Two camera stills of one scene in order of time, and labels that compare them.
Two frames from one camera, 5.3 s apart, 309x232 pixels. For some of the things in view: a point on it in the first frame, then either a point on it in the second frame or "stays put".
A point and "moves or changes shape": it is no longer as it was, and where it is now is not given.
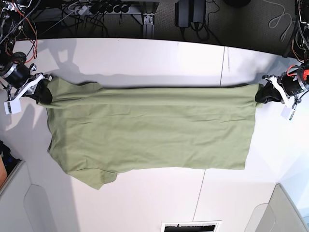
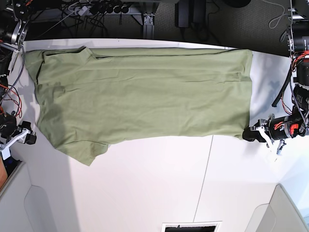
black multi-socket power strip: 103,8 stays put
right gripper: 291,82 -> 280,129
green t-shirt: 97,131 moves or changes shape
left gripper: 19,76 -> 11,132
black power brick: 188,11 stays put
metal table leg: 148,26 stays put
